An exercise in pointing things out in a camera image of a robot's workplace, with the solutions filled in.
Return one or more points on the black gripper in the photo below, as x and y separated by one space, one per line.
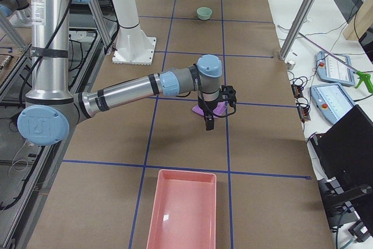
207 108

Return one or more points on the purple microfiber cloth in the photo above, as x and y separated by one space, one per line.
221 109

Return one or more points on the green ceramic bowl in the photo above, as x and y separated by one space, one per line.
204 13

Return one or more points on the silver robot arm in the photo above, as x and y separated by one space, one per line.
8 7
52 111

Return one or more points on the orange connector module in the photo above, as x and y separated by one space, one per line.
297 91
303 113

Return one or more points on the pink plastic tray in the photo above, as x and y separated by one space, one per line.
184 210

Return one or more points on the small silver weight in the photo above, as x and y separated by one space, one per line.
290 65

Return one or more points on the near teach pendant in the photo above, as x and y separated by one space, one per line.
332 100

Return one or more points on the teach pendant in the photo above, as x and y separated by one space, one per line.
329 69
332 100

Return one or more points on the far teach pendant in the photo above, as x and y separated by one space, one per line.
329 69

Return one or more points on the black monitor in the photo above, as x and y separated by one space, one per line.
345 153

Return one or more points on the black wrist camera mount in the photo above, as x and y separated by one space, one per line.
227 94

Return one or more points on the white pedestal column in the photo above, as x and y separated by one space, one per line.
133 46

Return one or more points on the green handled grabber tool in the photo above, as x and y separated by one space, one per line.
364 77

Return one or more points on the aluminium frame post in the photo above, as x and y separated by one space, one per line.
295 28

